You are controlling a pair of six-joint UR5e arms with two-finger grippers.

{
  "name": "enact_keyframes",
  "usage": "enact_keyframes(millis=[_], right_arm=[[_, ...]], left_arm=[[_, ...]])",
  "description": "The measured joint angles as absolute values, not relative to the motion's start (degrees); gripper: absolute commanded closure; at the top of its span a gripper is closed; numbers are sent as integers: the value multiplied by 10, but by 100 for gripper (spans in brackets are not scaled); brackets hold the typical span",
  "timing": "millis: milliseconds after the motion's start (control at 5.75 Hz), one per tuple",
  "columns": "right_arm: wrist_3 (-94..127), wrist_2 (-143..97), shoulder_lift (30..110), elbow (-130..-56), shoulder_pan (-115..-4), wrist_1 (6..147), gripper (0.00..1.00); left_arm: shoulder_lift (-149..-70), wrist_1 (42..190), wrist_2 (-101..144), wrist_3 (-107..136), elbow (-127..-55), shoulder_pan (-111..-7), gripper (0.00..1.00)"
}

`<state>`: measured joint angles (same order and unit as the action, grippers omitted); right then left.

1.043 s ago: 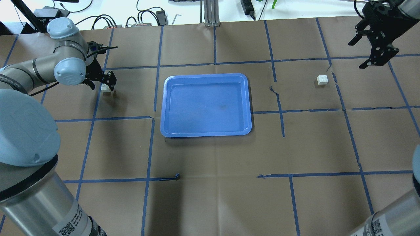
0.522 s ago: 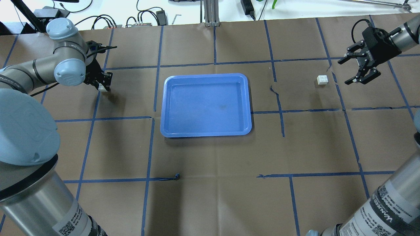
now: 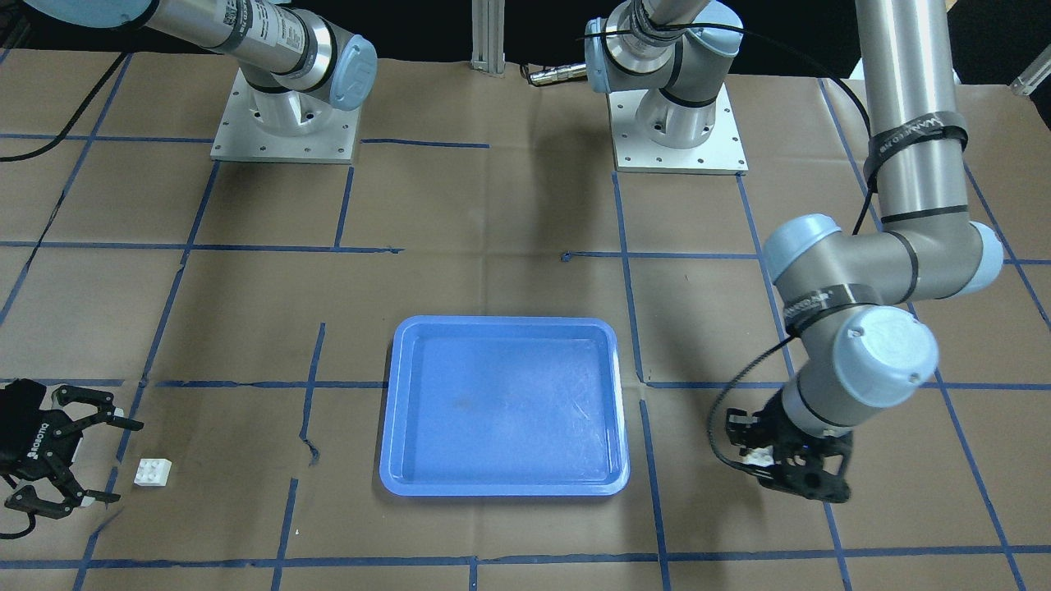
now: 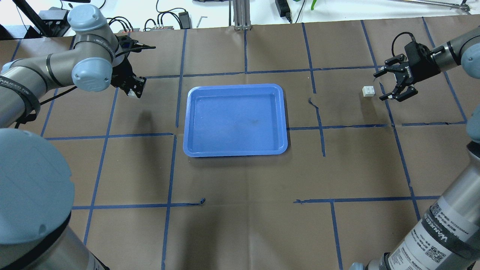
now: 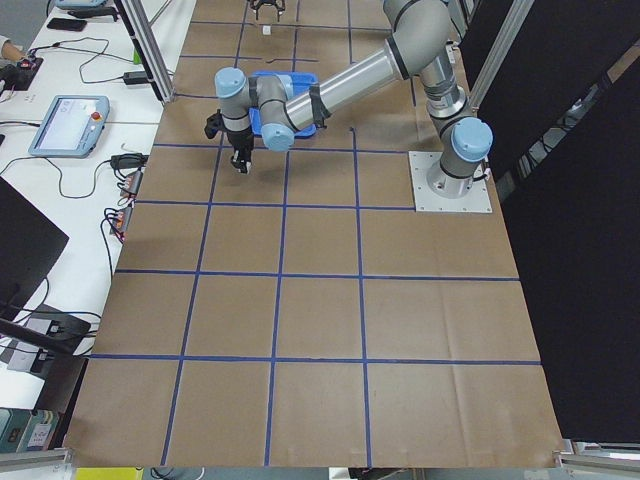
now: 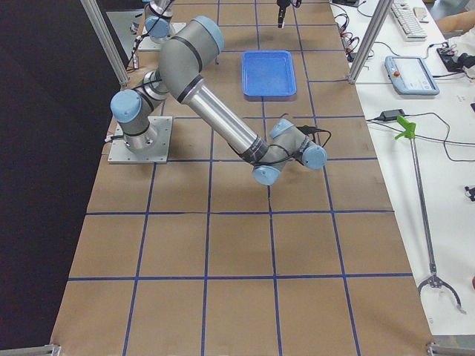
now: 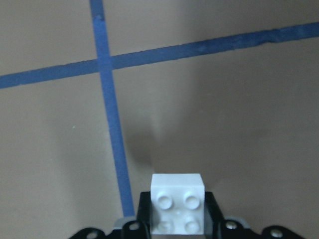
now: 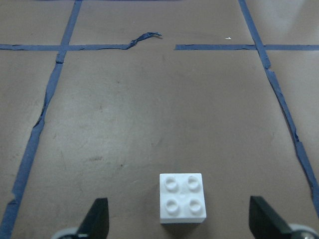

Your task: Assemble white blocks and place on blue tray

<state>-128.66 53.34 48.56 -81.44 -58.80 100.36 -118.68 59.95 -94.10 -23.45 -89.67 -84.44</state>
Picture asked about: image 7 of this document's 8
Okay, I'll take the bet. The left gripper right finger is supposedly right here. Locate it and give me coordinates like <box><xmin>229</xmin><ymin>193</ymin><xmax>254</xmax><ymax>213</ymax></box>
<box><xmin>204</xmin><ymin>191</ymin><xmax>225</xmax><ymax>236</ymax></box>

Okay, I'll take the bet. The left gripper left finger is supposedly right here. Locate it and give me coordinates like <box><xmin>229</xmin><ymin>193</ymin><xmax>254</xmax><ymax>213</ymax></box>
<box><xmin>137</xmin><ymin>191</ymin><xmax>152</xmax><ymax>236</ymax></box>

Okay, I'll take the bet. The white block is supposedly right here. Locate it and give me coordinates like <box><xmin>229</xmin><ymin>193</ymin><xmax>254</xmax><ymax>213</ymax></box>
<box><xmin>151</xmin><ymin>173</ymin><xmax>205</xmax><ymax>235</ymax></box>

